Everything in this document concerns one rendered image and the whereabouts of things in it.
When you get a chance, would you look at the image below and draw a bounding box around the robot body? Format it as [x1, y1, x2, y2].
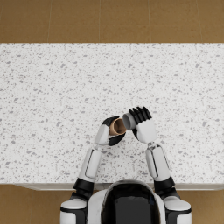
[87, 179, 167, 224]

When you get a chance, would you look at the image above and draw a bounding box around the brown paper cup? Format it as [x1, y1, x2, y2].
[108, 117, 127, 137]

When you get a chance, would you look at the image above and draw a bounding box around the grey cup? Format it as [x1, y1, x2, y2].
[122, 112, 138, 130]

